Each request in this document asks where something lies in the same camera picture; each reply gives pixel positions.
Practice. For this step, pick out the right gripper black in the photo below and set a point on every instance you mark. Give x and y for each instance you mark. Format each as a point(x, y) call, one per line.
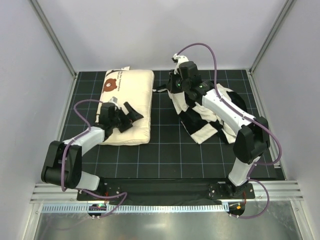
point(172, 83)

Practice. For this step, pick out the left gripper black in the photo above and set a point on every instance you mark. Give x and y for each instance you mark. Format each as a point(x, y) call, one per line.
point(125, 119)

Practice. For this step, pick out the cream pillow with bear print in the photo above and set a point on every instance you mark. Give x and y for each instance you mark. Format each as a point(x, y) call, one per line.
point(133, 89)

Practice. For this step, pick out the black white checkered pillowcase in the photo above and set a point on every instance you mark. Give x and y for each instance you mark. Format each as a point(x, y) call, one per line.
point(199, 122)

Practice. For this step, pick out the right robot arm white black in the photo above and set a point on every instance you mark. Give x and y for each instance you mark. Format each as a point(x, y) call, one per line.
point(252, 133)

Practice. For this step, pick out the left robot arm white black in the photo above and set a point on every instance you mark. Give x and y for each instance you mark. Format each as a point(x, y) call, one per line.
point(63, 162)

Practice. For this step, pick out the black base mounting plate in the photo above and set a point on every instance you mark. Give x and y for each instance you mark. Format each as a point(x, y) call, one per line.
point(213, 188)

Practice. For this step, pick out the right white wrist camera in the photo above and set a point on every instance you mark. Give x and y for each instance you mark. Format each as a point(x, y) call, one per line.
point(178, 59)

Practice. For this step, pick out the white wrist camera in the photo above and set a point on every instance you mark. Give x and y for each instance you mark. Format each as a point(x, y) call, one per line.
point(113, 99)
point(178, 59)

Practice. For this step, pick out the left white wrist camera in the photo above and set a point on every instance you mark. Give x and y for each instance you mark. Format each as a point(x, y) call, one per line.
point(113, 99)

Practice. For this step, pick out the slotted white cable duct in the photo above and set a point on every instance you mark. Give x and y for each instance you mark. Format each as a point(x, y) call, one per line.
point(100, 208)

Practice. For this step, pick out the right aluminium corner post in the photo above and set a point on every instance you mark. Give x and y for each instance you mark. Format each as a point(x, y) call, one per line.
point(280, 19)

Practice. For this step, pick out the aluminium corner post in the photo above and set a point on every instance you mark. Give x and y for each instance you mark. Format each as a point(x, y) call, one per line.
point(280, 19)
point(52, 35)

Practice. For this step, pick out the left aluminium corner post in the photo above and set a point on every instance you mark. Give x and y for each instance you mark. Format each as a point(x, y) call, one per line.
point(52, 35)

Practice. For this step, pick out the aluminium front frame rail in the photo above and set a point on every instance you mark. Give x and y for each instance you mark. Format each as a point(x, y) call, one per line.
point(282, 190)

